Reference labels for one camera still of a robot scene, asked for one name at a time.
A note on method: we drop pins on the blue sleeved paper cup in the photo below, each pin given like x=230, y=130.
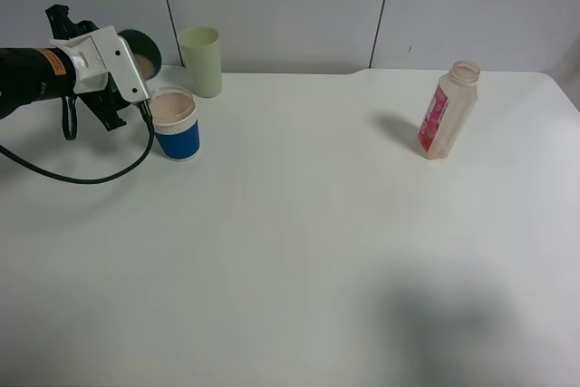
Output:
x=175, y=121

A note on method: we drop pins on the pink label drink bottle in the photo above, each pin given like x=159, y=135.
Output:
x=450, y=106

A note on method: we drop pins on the teal green plastic cup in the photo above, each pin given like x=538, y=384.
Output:
x=146, y=53

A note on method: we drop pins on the pale green tall cup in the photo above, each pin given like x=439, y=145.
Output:
x=201, y=54

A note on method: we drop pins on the white wrist camera on bracket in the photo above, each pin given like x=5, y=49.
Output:
x=119, y=62

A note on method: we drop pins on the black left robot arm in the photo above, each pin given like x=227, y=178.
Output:
x=38, y=74

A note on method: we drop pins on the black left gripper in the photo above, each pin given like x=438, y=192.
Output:
x=95, y=86

